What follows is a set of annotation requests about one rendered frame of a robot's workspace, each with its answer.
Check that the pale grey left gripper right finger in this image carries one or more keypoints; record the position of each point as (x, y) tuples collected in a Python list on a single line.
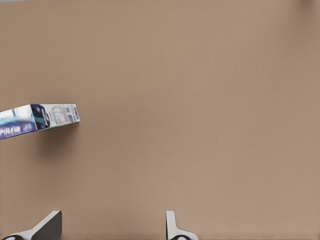
[(172, 226)]

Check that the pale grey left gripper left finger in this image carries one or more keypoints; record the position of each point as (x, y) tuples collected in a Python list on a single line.
[(47, 226)]

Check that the blue and white printed box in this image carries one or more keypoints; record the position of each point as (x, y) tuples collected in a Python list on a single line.
[(37, 118)]

